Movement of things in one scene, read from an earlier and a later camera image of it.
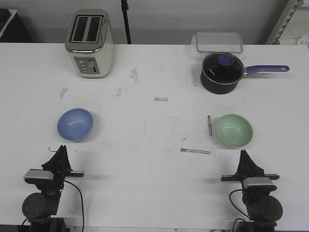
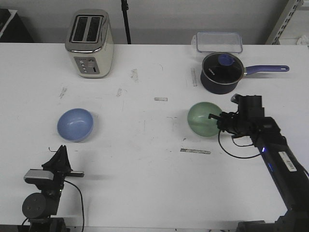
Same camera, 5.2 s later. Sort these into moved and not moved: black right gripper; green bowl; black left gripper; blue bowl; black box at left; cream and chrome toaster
Moved: green bowl; black right gripper
Not moved: cream and chrome toaster; black box at left; black left gripper; blue bowl
